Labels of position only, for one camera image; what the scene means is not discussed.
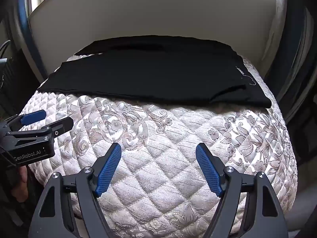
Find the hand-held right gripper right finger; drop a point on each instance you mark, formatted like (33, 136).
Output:
(209, 171)

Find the black ribbed furniture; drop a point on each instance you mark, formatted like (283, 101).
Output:
(10, 96)

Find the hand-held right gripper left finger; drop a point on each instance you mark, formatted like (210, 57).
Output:
(109, 171)

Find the person's left hand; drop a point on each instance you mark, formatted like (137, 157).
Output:
(21, 181)

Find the beige headboard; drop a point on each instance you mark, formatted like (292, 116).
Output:
(148, 12)

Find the black pants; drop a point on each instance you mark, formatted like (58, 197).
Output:
(148, 74)

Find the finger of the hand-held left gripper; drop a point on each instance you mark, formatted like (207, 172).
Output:
(32, 116)
(60, 126)

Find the quilted floral mattress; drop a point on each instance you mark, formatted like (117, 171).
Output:
(161, 141)

